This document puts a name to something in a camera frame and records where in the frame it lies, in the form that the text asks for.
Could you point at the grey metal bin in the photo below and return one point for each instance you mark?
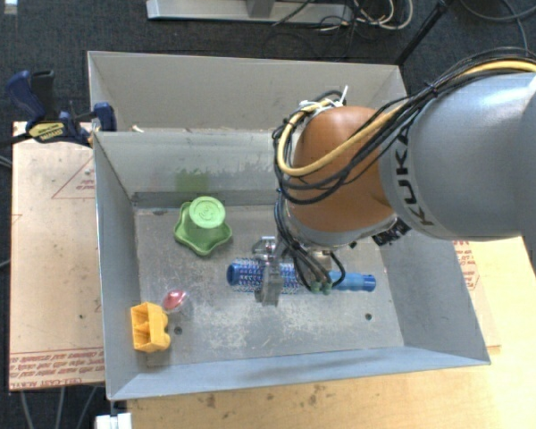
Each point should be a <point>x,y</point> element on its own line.
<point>232,329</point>

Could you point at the yellow toy block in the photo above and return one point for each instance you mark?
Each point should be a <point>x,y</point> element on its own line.
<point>148,329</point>

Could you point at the green plastic cup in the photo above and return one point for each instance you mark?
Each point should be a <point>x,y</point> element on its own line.
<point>203,226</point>

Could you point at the blue hairbrush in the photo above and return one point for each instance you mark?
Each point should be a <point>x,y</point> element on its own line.
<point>245,275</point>

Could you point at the brown cardboard board, red print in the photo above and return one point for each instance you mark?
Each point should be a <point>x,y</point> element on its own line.
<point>53,257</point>

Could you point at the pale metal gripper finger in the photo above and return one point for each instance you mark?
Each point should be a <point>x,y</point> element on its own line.
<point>263,246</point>
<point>270,286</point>

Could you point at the red and clear ball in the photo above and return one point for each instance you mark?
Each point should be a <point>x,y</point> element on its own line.
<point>174,300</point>

